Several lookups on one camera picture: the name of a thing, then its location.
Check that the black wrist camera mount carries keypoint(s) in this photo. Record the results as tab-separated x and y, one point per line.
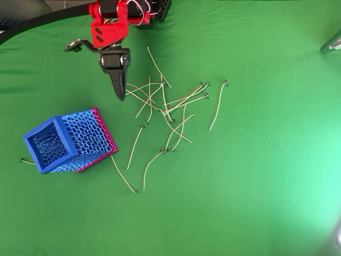
73	46

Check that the black backdrop rim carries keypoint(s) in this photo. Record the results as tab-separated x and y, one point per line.
40	18

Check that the candle wick with metal base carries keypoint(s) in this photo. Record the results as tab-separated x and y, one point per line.
147	123
202	84
162	84
22	160
133	92
206	95
226	83
136	191
207	84
171	121
172	150
166	152
141	89
133	95
157	66
160	108
142	126
162	151

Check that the dark blue fabric object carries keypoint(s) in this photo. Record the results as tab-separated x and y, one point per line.
16	10

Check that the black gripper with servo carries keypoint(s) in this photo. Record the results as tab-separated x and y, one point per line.
114	62

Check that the blue and magenta mesh basket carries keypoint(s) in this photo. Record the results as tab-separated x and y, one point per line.
80	130

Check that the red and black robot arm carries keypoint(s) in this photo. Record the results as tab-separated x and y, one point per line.
109	29

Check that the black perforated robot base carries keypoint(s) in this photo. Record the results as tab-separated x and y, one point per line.
163	10

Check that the green backdrop cloth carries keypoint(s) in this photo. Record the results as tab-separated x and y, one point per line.
239	160

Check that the shiny metal stand leg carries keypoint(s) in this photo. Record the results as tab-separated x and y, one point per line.
331	44

